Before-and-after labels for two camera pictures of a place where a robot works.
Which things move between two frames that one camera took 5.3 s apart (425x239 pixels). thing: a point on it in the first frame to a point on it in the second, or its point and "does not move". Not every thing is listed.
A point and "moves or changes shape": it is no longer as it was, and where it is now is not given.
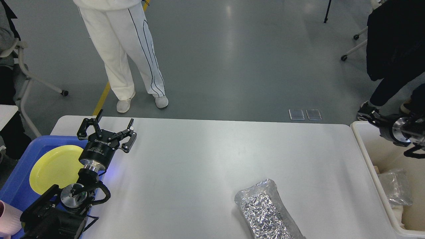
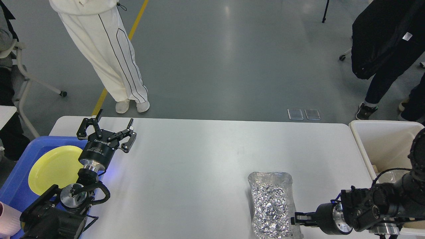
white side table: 7,112 does not move
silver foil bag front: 265,216 moves or changes shape
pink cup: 10,222 does not move
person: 415,106 does not move
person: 117,27 to 97,27
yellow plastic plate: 58,165 does not move
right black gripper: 397,129 to 330,218
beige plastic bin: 384,154 does not move
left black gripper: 98,149 does not move
